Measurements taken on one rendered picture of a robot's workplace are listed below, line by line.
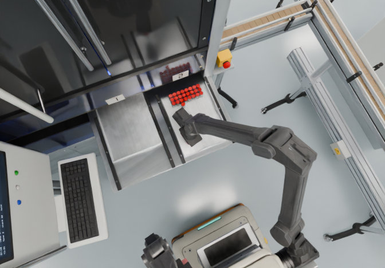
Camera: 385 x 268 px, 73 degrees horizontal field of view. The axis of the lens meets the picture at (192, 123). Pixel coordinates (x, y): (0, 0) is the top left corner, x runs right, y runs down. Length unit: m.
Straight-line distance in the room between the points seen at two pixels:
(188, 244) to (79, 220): 0.81
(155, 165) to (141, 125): 0.23
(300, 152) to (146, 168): 0.82
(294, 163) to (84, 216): 1.08
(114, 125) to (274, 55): 1.77
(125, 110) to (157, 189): 0.97
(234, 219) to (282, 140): 1.29
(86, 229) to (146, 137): 0.54
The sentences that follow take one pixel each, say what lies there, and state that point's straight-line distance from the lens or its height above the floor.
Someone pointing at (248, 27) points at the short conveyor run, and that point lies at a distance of 1.62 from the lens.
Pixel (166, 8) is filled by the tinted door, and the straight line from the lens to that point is 0.89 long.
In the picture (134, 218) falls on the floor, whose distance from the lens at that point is 2.26.
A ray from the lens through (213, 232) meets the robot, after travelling 1.96.
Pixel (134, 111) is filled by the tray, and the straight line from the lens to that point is 1.42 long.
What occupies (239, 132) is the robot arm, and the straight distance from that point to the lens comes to 0.82.
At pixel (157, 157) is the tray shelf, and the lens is 1.35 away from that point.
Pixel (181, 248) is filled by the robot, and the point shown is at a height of 0.28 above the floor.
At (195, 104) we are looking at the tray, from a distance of 1.41.
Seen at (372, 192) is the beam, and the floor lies 0.54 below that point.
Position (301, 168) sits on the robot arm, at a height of 1.56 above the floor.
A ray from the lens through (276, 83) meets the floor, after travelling 2.57.
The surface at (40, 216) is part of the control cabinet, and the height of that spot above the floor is 0.96.
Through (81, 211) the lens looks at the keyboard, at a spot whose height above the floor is 0.83.
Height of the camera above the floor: 2.21
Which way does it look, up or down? 75 degrees down
